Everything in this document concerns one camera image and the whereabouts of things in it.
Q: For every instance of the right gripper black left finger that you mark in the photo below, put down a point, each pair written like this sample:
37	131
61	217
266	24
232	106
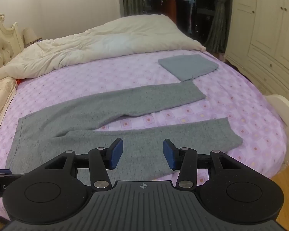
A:
102	159

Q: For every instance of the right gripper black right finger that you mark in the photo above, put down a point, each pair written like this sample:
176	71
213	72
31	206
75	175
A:
183	160

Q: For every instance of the grey knit pants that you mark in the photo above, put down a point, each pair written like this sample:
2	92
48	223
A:
77	125

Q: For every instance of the purple patterned bed sheet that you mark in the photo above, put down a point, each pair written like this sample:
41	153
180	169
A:
228	94

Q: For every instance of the folded blue-grey cloth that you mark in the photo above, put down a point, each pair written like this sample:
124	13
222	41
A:
188	67

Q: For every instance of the white bed footboard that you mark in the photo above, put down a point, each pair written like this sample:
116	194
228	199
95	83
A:
281	106

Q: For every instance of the cream white duvet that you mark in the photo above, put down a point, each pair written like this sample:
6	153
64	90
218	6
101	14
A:
123	36

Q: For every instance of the dark green curtain right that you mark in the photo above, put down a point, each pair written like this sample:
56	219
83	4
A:
217	33

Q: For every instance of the bedside table lamp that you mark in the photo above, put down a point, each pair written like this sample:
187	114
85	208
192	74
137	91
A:
29	36

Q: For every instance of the cream wardrobe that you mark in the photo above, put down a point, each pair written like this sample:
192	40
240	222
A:
258	43

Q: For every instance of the cream tufted headboard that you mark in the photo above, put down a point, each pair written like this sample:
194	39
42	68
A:
11	42

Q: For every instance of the hanging clothes on rack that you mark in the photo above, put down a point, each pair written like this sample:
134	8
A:
179	11

